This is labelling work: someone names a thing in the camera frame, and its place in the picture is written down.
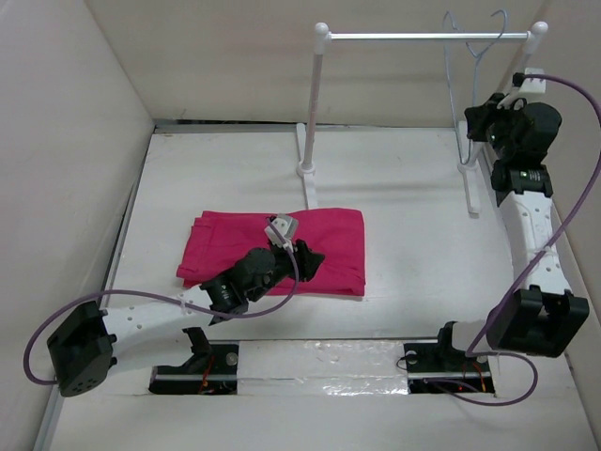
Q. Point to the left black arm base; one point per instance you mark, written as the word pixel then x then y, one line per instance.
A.
pixel 211 370

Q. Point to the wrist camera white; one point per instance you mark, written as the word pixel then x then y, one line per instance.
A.
pixel 281 229
pixel 526 85

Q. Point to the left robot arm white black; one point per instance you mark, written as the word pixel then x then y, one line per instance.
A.
pixel 92 344

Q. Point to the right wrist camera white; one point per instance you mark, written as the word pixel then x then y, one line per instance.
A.
pixel 526 85

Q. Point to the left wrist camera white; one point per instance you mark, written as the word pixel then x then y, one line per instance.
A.
pixel 281 229

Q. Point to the white clothes rack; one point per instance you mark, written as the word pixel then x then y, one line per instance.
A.
pixel 396 79

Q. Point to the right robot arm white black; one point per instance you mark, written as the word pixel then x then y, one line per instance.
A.
pixel 540 314

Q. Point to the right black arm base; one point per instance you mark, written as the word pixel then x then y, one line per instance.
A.
pixel 436 367

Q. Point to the silver tape strip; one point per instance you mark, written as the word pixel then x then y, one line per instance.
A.
pixel 312 368

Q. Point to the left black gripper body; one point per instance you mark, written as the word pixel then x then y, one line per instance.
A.
pixel 285 264

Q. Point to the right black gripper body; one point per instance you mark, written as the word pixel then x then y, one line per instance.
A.
pixel 497 123

